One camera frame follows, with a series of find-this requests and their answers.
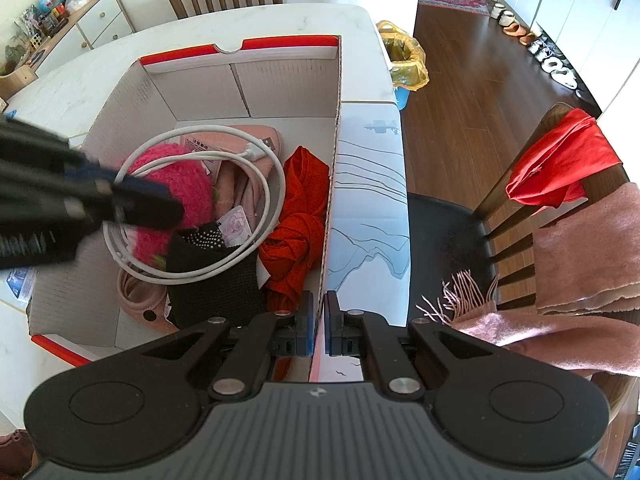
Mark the pink fringed scarf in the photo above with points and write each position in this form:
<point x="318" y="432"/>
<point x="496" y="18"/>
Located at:
<point x="585" y="255"/>

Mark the row of shoes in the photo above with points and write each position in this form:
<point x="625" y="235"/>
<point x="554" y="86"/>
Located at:
<point x="560" y="72"/>

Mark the yellow plastic bag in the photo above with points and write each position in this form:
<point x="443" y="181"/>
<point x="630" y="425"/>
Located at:
<point x="412" y="67"/>

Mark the pink plush toy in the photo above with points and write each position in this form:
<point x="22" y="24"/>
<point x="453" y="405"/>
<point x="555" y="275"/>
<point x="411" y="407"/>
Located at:
<point x="185" y="185"/>

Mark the black knitted beaded hat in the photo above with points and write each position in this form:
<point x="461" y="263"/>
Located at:
<point x="215" y="290"/>

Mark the red cloth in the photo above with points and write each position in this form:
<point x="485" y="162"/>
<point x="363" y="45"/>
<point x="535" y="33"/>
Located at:
<point x="560" y="160"/>

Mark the blue printed packet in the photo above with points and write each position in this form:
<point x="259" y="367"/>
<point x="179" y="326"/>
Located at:
<point x="21" y="285"/>

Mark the white and wood sideboard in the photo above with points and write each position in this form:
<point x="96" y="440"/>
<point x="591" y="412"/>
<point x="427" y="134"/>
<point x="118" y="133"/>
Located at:
<point x="100" y="25"/>

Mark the blue trash bin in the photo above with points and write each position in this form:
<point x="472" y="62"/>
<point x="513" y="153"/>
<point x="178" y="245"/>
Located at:
<point x="404" y="99"/>

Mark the red knitted scarf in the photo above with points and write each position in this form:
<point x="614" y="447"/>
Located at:
<point x="300" y="240"/>

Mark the red and white shoe box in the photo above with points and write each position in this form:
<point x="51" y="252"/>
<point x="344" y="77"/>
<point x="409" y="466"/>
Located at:
<point x="280" y="85"/>

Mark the pink sticker packet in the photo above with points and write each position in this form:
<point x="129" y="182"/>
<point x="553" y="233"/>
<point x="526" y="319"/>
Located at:
<point x="232" y="225"/>

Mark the pile of small toys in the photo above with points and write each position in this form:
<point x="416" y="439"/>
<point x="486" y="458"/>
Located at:
<point x="35" y="30"/>

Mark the wooden chair with draped cloths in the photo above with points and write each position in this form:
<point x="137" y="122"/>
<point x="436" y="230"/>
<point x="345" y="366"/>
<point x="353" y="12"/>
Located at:
<point x="492" y="210"/>

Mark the black seat cushion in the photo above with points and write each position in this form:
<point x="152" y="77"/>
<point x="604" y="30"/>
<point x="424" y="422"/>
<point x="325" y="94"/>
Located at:
<point x="445" y="240"/>

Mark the curved wooden organizer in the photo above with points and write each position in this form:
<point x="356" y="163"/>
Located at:
<point x="17" y="85"/>

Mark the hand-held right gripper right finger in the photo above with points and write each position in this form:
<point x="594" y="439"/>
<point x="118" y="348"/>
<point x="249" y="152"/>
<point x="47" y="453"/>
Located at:
<point x="329" y="327"/>

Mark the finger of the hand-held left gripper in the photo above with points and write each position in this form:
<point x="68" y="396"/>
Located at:
<point x="145" y="210"/>
<point x="90" y="172"/>

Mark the white label card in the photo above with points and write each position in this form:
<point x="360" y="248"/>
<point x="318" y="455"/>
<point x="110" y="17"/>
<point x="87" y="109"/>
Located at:
<point x="200" y="150"/>

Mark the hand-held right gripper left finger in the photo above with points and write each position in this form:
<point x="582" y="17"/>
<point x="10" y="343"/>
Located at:
<point x="310" y="327"/>

